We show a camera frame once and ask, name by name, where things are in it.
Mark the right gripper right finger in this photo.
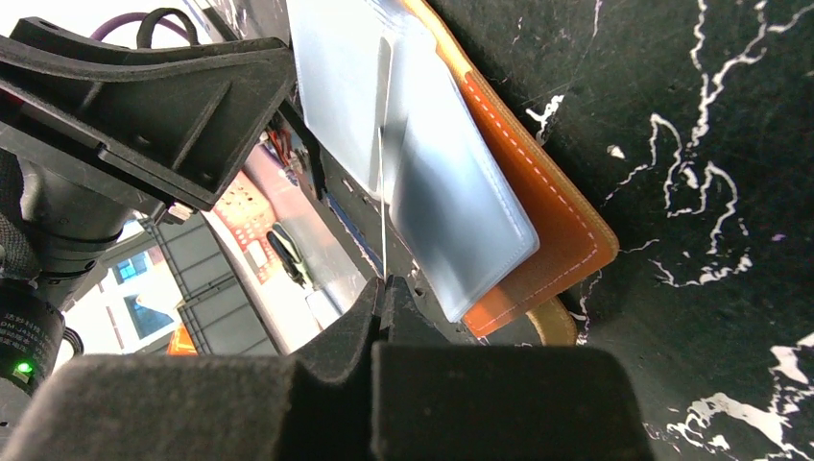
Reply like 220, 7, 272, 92
371, 277, 654, 460

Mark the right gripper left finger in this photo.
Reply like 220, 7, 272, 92
1, 279, 385, 460

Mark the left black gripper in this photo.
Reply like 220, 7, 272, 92
1, 17, 296, 212

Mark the brown leather card holder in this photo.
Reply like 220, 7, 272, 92
288, 1, 619, 346

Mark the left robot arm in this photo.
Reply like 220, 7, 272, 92
1, 17, 296, 404

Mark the red perforated basket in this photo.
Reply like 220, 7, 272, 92
213, 172, 280, 284

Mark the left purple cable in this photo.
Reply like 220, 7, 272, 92
88, 11, 192, 42

